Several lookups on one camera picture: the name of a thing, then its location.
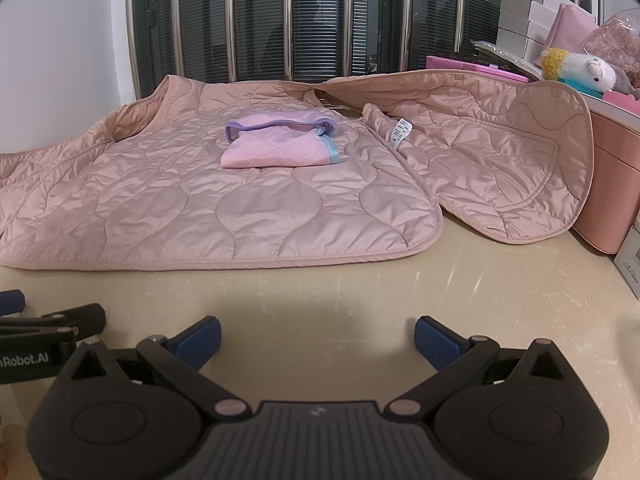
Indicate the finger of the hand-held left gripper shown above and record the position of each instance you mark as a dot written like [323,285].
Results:
[10,301]
[75,317]

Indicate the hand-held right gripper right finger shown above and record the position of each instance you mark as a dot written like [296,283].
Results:
[437,342]

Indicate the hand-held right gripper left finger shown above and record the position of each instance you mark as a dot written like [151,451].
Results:
[200,342]

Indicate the pink purple blue shirt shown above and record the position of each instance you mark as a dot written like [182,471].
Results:
[275,152]

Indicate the pink quilted jacket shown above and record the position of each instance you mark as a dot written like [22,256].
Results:
[150,200]

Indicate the white printed carton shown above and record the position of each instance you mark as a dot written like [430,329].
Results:
[629,265]

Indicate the pink storage box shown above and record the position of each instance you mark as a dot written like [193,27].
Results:
[615,185]

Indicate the pink flat box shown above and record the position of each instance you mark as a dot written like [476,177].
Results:
[450,72]

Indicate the dark book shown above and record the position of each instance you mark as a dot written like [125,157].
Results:
[460,56]

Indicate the teal box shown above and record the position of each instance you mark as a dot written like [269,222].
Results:
[575,85]

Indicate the patterned plastic packet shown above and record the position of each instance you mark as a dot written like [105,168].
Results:
[505,55]

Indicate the pink foam piece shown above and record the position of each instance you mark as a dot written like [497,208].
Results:
[622,97]

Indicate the white yellow plush toy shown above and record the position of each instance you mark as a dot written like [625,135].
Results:
[595,70]

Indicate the dark window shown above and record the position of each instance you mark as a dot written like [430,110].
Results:
[260,20]

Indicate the stack of white boxes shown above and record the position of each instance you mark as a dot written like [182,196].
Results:
[525,20]

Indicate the pink cushion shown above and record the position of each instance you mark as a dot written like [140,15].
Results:
[575,30]

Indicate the metal window railing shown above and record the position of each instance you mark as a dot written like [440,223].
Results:
[288,10]

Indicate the pink fluffy fabric bag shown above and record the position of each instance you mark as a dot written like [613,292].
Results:
[615,40]

